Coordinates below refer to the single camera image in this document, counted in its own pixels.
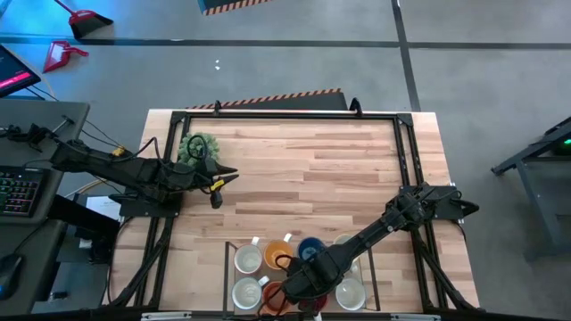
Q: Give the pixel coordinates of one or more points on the red broom with black bristles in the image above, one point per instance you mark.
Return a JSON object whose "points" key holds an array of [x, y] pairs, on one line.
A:
{"points": [[89, 22]]}

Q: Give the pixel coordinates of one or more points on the black ramp with hazard stripes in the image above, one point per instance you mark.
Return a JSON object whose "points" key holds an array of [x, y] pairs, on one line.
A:
{"points": [[312, 101]]}

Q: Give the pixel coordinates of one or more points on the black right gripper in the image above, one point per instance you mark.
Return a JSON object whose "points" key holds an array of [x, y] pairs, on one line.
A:
{"points": [[312, 281]]}

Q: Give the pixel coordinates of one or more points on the red swirl patterned cream mug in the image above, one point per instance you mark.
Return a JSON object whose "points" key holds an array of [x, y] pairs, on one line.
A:
{"points": [[341, 239]]}

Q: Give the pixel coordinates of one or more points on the black computer mouse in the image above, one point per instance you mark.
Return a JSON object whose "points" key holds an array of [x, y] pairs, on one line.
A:
{"points": [[9, 274]]}

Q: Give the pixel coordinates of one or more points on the green plant with white pot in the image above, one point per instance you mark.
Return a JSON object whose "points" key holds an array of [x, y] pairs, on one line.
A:
{"points": [[214, 145]]}

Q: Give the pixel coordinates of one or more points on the white metal bracket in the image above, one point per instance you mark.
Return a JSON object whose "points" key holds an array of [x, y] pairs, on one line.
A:
{"points": [[166, 315], [415, 317]]}

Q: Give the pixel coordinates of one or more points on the black frame hook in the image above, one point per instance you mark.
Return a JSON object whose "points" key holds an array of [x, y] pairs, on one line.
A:
{"points": [[217, 107], [355, 106]]}

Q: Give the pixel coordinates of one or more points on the grey ikat patterned white mug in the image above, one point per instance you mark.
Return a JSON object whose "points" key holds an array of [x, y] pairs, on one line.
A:
{"points": [[248, 259]]}

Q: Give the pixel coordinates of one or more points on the grey desk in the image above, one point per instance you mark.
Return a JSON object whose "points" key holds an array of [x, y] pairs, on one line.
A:
{"points": [[67, 111]]}

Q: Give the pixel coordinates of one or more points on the black box with green light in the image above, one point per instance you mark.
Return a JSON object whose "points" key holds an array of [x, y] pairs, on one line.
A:
{"points": [[564, 145]]}

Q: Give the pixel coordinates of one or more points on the black box with hazard stripes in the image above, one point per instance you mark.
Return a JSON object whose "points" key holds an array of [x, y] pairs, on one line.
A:
{"points": [[223, 4]]}

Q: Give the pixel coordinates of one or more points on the white paper sheet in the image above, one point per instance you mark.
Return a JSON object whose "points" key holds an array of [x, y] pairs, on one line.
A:
{"points": [[105, 207]]}

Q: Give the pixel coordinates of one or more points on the yellow tag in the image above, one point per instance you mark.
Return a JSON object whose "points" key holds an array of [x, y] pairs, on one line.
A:
{"points": [[217, 183]]}

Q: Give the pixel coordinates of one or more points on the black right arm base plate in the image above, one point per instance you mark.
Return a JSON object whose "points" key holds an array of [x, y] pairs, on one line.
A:
{"points": [[455, 208]]}

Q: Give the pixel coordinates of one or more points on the terracotta orange mug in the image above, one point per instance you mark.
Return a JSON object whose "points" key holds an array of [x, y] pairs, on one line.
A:
{"points": [[272, 296]]}

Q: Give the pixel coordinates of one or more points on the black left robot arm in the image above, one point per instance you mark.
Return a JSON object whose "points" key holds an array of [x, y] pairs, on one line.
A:
{"points": [[125, 169]]}

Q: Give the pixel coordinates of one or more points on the small black object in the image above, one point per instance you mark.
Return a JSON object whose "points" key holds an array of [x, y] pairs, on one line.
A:
{"points": [[58, 295]]}

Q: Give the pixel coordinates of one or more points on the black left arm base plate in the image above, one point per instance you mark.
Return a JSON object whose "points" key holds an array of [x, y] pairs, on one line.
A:
{"points": [[143, 208]]}

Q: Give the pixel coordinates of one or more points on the black computer monitor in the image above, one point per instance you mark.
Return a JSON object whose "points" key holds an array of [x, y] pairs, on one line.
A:
{"points": [[13, 71]]}

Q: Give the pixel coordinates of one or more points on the dark metal table stand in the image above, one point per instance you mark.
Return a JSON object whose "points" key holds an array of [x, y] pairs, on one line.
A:
{"points": [[537, 200]]}

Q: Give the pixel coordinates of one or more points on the grey-white mug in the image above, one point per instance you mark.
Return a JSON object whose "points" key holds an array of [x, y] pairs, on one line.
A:
{"points": [[245, 293]]}

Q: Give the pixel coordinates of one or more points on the backlit black keyboard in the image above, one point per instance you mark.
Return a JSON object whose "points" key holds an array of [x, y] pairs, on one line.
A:
{"points": [[18, 191]]}

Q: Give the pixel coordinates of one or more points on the black aluminium table frame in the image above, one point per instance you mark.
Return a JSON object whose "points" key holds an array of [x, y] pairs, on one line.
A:
{"points": [[290, 115]]}

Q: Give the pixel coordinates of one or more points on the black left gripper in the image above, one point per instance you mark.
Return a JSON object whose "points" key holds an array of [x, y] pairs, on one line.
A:
{"points": [[194, 175]]}

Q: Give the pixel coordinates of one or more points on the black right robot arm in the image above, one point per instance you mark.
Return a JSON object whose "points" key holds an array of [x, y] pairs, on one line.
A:
{"points": [[379, 227]]}

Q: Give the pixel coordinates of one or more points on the red dustpan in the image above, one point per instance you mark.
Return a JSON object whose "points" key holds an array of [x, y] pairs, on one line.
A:
{"points": [[58, 53]]}

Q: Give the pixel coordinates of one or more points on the black clamp tool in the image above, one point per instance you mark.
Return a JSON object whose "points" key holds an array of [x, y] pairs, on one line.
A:
{"points": [[33, 133]]}

